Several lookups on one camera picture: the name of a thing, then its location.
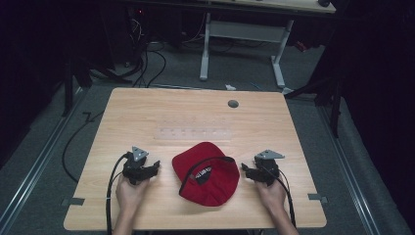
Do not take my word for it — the metal floor rail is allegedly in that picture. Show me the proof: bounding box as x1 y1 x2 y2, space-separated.
0 85 90 231
316 105 382 235

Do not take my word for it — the person's right hand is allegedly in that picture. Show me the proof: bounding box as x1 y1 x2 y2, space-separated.
254 178 288 213

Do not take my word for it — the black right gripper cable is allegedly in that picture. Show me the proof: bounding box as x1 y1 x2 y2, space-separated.
260 162 298 228

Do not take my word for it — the desk with white metal frame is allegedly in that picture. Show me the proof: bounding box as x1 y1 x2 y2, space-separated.
130 0 338 96

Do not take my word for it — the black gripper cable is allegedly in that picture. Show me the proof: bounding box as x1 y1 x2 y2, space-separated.
260 162 298 228
105 152 130 235

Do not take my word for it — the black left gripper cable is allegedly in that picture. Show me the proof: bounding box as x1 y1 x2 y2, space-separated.
105 152 130 235

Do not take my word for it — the black floor cable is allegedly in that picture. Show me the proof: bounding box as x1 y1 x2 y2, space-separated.
61 110 106 184

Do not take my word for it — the bundle of black cables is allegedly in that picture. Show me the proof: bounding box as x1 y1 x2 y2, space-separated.
123 13 168 89

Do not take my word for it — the person's left hand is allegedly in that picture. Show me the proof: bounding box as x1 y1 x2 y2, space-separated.
115 176 152 212

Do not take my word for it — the black metal stand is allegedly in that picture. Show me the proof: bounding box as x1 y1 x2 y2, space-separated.
61 48 94 118
284 74 345 139

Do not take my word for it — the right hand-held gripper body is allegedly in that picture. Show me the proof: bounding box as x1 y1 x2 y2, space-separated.
254 149 286 187

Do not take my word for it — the clear plastic strip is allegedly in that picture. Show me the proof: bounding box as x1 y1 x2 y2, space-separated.
153 126 234 142

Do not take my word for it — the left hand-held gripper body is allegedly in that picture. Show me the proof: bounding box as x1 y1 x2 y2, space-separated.
121 146 150 186

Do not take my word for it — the red baseball cap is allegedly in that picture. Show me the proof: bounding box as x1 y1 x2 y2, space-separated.
171 141 241 208

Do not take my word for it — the grey tape piece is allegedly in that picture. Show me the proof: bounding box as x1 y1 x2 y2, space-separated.
61 197 86 208

